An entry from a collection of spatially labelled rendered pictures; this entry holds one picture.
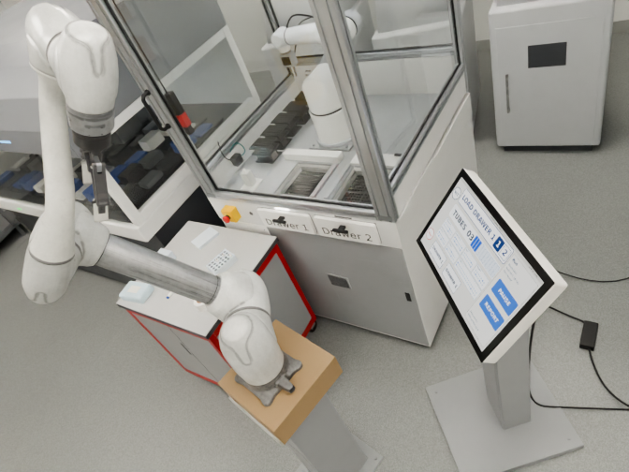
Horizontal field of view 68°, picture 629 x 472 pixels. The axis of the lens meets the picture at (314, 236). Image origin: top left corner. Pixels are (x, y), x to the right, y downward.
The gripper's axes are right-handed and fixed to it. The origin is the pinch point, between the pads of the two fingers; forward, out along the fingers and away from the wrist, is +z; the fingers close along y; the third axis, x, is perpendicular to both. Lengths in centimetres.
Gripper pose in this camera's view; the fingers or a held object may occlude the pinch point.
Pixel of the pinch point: (95, 198)
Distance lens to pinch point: 124.5
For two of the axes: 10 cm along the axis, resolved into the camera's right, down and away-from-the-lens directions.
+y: 4.6, 7.1, -5.4
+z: -2.8, 6.9, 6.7
